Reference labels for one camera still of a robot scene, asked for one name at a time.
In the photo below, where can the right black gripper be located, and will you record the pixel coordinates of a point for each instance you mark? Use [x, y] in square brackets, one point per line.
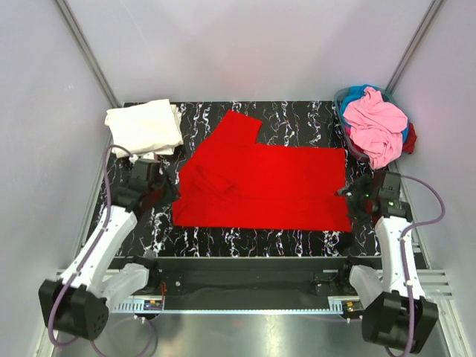
[363, 184]

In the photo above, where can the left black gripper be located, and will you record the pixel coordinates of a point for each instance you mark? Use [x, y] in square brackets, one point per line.
[172, 193]

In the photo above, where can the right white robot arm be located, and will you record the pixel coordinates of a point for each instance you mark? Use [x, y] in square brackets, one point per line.
[397, 314]

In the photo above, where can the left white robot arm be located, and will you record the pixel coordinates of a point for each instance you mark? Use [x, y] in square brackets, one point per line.
[81, 299]

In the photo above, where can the folded white t-shirt stack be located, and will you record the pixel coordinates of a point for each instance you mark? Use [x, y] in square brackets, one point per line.
[144, 128]

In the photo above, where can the dark red t-shirt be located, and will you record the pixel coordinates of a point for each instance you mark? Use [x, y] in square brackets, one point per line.
[410, 143]

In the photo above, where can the pink t-shirt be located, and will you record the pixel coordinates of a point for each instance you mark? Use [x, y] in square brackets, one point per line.
[376, 127]

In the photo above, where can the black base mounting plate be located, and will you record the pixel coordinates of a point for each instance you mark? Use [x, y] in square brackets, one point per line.
[263, 279]

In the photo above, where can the grey laundry basket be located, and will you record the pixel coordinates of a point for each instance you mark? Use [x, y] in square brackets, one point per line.
[339, 97]

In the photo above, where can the blue t-shirt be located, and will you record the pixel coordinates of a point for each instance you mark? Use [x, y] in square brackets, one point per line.
[357, 92]

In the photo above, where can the right small circuit board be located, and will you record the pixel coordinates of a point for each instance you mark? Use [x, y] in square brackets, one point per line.
[353, 306]

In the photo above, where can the small circuit board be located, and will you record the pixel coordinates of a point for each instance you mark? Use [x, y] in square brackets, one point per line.
[153, 305]
[353, 306]

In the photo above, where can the left small circuit board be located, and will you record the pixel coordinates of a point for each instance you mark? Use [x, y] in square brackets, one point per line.
[153, 305]

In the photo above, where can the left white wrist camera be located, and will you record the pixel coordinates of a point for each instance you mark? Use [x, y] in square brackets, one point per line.
[133, 159]

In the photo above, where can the slotted grey cable duct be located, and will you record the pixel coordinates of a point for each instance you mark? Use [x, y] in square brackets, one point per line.
[176, 305]

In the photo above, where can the right aluminium frame post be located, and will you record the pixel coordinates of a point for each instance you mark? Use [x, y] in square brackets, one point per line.
[416, 40]

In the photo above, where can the aluminium frame post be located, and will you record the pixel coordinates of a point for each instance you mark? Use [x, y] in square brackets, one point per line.
[416, 40]
[82, 43]

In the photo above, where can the left aluminium frame post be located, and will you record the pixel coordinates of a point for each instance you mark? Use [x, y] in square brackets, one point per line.
[82, 43]

